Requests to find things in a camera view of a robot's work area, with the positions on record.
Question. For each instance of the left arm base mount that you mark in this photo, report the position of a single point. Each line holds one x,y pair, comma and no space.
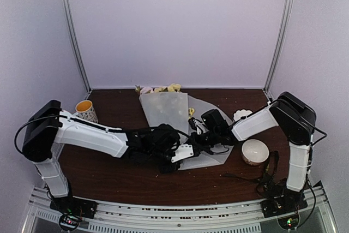
73,210

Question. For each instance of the left aluminium corner post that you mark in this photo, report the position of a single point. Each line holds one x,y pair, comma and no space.
75,45

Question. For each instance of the pink flower stem two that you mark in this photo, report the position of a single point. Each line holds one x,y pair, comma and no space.
144,90

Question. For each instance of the large yellow flower bunch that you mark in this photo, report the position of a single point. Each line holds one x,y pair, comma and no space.
174,88

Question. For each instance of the aluminium corner post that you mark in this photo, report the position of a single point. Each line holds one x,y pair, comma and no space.
285,18
75,45

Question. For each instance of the small yellow flower bunch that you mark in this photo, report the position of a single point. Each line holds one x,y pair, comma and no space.
191,112

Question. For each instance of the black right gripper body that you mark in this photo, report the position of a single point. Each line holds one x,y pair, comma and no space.
204,143

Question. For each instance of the plain white round bowl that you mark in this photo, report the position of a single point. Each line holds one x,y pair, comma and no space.
254,152

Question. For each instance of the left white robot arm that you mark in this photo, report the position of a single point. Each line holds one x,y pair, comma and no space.
51,124

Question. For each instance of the white scalloped bowl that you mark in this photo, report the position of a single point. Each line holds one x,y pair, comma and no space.
240,114

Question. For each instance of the aluminium front rail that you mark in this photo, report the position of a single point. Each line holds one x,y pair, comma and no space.
245,216

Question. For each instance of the patterned white mug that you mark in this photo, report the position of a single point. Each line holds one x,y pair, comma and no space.
86,111

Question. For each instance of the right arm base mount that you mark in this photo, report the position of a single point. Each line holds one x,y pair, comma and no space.
282,203

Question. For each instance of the white wrapping paper sheet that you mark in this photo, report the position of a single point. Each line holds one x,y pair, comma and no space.
172,109

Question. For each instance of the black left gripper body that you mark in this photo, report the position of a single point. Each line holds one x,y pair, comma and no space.
165,169

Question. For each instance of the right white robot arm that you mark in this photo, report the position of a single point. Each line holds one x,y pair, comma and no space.
296,120

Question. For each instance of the right aluminium corner post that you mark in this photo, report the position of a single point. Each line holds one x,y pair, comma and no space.
285,18

